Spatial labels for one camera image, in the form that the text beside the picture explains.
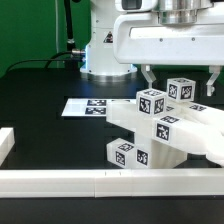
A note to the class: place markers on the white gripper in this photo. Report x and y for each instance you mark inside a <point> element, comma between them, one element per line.
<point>170,32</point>

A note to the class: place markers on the white tagged cube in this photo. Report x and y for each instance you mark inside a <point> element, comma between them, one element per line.
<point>181,89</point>
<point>151,102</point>

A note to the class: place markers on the white chair back frame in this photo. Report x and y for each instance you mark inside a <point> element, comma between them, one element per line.
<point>184,135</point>

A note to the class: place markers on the white chair seat part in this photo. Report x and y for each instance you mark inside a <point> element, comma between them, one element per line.
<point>161,156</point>

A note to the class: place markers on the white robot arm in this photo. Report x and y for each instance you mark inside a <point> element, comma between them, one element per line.
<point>100,47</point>

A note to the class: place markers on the white marker base plate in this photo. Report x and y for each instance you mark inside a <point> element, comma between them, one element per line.
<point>95,107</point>

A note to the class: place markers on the white front fence wall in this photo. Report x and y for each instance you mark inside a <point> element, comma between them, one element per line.
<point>111,183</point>

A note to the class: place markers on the white fence wall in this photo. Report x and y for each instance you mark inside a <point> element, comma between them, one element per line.
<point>7,142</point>
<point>111,183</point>

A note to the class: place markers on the white left fence wall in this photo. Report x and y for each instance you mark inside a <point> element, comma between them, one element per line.
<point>7,142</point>

